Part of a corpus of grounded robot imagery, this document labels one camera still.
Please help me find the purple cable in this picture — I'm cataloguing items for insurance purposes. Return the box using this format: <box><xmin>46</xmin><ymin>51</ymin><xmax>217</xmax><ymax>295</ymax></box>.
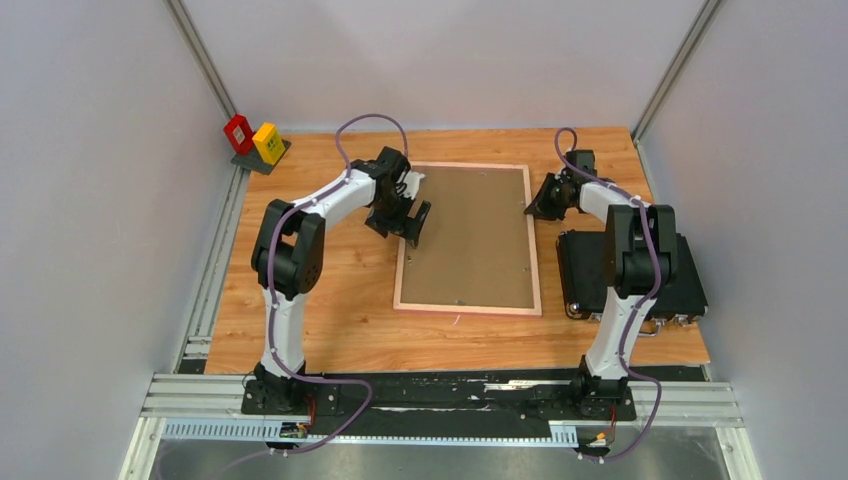
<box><xmin>553</xmin><ymin>127</ymin><xmax>664</xmax><ymax>463</ymax></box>
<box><xmin>264</xmin><ymin>113</ymin><xmax>375</xmax><ymax>458</ymax></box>

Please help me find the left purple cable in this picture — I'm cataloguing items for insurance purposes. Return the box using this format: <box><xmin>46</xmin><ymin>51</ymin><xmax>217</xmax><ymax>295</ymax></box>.
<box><xmin>264</xmin><ymin>113</ymin><xmax>375</xmax><ymax>458</ymax></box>

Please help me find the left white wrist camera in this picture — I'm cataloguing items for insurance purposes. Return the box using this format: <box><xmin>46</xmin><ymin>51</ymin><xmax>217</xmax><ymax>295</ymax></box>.
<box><xmin>399</xmin><ymin>171</ymin><xmax>426</xmax><ymax>199</ymax></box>

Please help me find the grey backing board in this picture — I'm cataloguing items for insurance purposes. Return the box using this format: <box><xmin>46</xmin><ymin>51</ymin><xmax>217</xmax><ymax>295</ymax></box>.
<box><xmin>400</xmin><ymin>166</ymin><xmax>537</xmax><ymax>310</ymax></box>

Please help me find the black poker chip case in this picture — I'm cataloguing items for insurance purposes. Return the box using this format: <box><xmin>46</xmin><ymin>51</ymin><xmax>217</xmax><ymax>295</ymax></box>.
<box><xmin>556</xmin><ymin>230</ymin><xmax>708</xmax><ymax>323</ymax></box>

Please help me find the wooden picture frame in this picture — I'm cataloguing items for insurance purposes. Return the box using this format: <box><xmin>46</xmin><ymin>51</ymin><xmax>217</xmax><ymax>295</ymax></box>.
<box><xmin>392</xmin><ymin>160</ymin><xmax>543</xmax><ymax>318</ymax></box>

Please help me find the red small box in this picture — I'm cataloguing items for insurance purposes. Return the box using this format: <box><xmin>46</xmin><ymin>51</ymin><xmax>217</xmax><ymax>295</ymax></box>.
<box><xmin>223</xmin><ymin>114</ymin><xmax>254</xmax><ymax>155</ymax></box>

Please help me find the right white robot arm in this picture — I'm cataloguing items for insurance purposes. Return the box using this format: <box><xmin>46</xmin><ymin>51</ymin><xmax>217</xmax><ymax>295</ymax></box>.
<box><xmin>525</xmin><ymin>150</ymin><xmax>678</xmax><ymax>419</ymax></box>

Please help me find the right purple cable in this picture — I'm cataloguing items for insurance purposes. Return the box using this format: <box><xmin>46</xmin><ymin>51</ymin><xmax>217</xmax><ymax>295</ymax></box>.
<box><xmin>553</xmin><ymin>127</ymin><xmax>664</xmax><ymax>463</ymax></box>

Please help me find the yellow small box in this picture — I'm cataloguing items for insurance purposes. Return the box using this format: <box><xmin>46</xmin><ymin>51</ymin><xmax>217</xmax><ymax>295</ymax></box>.
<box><xmin>252</xmin><ymin>122</ymin><xmax>287</xmax><ymax>165</ymax></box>

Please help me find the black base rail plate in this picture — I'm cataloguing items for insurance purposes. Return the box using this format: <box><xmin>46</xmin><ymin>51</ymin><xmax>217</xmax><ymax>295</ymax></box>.
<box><xmin>241</xmin><ymin>368</ymin><xmax>637</xmax><ymax>439</ymax></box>

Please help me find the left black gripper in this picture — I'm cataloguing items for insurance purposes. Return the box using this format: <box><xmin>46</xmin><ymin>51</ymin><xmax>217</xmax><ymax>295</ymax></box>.
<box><xmin>367</xmin><ymin>190</ymin><xmax>432</xmax><ymax>249</ymax></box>

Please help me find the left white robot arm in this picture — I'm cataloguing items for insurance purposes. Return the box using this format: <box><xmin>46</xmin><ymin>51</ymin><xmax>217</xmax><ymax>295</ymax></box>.
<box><xmin>242</xmin><ymin>147</ymin><xmax>431</xmax><ymax>415</ymax></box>

